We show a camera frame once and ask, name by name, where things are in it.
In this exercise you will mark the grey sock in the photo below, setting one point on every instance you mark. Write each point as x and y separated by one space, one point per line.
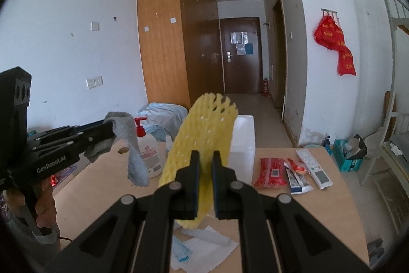
134 164

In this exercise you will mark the white crumpled tissue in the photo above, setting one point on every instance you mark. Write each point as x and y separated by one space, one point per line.
396 150

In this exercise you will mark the person's left hand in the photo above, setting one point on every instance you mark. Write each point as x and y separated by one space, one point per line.
46 199

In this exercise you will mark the wooden board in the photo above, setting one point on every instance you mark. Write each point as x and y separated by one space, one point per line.
389 106

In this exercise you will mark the white wall switch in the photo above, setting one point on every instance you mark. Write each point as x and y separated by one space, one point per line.
95 26

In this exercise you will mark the metal wall hook rack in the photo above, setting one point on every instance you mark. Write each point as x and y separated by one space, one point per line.
329 11

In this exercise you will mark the red wet wipes packet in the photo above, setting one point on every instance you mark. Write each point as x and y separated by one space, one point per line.
271 172

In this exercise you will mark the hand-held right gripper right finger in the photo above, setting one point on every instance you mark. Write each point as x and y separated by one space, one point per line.
217 175

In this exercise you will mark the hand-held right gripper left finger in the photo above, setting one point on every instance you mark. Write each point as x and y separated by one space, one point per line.
195 174

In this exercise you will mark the white metal bunk bed frame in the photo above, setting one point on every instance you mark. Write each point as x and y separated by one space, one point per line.
393 68

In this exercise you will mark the papers on door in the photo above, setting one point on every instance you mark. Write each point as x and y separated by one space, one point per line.
241 42

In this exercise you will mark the double white wall socket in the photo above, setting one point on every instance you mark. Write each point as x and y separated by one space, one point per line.
94 82

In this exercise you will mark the black crumpled bag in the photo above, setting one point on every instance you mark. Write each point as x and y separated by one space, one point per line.
359 146

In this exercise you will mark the brown side door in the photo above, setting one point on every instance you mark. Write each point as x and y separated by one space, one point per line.
279 52

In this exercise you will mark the colourful patterned bag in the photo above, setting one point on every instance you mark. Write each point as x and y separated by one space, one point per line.
65 175

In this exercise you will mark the small red sachet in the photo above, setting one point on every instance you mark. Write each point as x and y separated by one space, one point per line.
297 167

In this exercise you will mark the red hanging bags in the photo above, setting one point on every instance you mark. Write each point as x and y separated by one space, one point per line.
332 36

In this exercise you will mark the hand sanitizer pump bottle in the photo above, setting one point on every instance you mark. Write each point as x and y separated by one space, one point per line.
152 153

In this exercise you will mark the white remote control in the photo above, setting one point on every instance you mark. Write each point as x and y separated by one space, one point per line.
314 167

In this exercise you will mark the wooden wardrobe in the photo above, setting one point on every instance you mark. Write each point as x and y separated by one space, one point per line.
159 36

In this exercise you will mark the white foam strip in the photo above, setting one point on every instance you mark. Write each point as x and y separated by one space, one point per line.
207 236

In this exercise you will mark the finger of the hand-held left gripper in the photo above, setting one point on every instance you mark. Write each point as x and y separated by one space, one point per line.
57 131
99 134

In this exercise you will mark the teal storage basket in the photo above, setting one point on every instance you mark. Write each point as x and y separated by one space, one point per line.
342 161

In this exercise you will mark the yellow foam fruit net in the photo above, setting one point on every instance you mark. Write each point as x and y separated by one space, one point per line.
204 129

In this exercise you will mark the white paper sheets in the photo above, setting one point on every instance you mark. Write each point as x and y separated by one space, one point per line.
204 257

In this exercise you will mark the dark bottle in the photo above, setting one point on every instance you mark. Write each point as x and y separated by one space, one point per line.
326 142

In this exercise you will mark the dark brown entrance door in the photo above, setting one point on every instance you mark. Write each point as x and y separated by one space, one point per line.
241 74

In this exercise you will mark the white foam box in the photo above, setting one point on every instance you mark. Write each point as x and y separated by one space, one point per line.
244 158

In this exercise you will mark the dark slippers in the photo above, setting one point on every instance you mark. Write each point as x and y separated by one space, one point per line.
375 247

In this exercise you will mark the red fire extinguisher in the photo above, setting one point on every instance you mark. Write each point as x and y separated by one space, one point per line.
266 88

